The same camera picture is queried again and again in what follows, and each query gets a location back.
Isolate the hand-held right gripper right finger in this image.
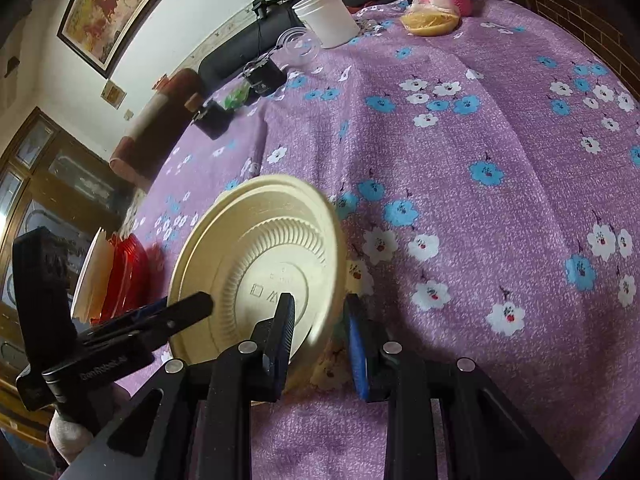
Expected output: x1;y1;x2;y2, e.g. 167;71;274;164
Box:
345;293;573;480

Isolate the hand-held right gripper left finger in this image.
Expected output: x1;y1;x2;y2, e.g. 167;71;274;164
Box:
57;292;297;480

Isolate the purple floral tablecloth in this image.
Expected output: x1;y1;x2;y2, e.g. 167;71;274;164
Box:
65;0;640;480

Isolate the large beige plastic bowl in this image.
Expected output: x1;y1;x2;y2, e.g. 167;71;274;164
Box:
167;174;347;406

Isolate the black sofa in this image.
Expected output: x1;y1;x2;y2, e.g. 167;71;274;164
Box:
197;0;416;93

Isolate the green packet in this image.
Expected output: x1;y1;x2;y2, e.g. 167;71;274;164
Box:
223;87;251;110

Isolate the black round tin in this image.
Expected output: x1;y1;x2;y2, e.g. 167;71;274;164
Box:
243;57;287;96

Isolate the small yellow wall plaque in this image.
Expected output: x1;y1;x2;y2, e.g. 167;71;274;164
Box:
101;82;124;109

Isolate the brown armchair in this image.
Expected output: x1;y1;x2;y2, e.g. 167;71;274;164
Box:
109;67;206;191

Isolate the wooden glass-door cabinet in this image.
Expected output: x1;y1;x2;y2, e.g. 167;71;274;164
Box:
0;107;133;441

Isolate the framed wall painting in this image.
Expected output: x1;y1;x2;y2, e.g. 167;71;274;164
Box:
56;0;198;79

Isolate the large red plastic plate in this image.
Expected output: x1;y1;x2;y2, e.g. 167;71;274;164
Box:
117;234;152;313

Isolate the clear bag of yellow food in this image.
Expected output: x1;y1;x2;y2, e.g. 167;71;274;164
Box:
400;0;462;37

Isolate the white plastic jar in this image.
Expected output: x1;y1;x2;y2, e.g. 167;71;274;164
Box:
291;0;362;50

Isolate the small red plastic plate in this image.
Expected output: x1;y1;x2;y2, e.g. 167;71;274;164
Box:
100;236;133;322

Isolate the person's left hand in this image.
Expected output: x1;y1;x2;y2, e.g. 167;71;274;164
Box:
47;409;97;467

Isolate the small beige plastic bowl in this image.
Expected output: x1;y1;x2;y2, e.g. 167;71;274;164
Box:
80;229;117;324

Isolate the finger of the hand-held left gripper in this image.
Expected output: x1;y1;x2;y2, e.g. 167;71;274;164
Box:
82;291;216;347
107;297;169;325

